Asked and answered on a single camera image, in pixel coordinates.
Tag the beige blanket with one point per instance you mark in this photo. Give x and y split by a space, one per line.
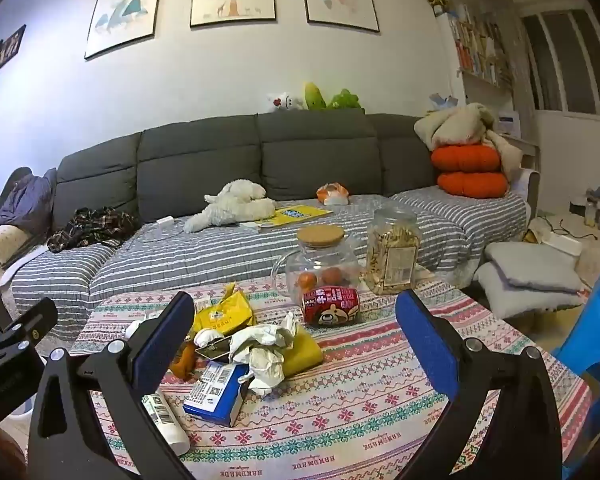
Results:
455 125

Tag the crumpled white tissue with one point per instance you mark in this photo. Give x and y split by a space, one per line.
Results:
267 372

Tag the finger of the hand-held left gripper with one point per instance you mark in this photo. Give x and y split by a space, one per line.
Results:
30 327

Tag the dark plaid shirt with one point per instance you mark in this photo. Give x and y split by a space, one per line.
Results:
90 227

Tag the yellow flat pack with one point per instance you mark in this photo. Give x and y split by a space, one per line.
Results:
305 355

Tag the orange cushion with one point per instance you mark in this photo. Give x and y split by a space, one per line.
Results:
472 185
467 159

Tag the white box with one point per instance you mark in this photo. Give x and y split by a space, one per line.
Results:
562 244

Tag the white bookshelf with books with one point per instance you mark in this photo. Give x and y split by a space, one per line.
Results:
480 45

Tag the grey sofa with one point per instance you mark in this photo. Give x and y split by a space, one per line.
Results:
195 155

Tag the patterned tablecloth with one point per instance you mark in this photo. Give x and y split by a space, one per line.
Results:
370 395

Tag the orange white plush toy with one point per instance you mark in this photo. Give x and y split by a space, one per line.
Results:
332 194

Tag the white crumpled wrapper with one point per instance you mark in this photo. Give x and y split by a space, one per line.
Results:
265 335

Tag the green frog plush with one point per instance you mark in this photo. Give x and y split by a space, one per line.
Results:
345 99

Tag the yellow green corn plush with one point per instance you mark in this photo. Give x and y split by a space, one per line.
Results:
314 96

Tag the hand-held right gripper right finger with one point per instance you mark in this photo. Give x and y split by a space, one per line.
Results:
427 347

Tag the beige quilted cloth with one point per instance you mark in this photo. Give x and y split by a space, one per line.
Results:
5 250

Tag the yellow book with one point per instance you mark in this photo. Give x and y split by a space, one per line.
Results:
295 214

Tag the white bear plush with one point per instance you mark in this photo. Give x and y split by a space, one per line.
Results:
285 102

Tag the white charger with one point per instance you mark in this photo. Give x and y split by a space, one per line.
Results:
166 220

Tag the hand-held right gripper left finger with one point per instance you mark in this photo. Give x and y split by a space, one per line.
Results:
162 345

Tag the white plastic bottle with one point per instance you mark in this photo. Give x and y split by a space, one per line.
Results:
167 422

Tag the grey floor cushion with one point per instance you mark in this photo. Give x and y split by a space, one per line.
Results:
520 300
530 265

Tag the striped grey sofa cover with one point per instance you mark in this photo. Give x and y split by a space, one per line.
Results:
205 255

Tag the clear plastic snack jar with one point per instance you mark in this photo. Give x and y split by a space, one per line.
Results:
390 255

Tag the framed mountain picture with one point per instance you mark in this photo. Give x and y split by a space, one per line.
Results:
125 10

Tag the red drink can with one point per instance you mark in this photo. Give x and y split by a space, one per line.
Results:
330 305

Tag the white plush dog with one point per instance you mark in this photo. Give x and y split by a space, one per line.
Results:
230 205

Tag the yellow snack packet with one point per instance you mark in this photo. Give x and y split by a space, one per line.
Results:
225 317

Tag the blue white milk carton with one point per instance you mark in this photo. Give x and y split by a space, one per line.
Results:
212 395

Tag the purple jacket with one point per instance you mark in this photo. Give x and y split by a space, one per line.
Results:
25 197

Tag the tangerine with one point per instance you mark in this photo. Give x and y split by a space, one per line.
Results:
308 280
332 276

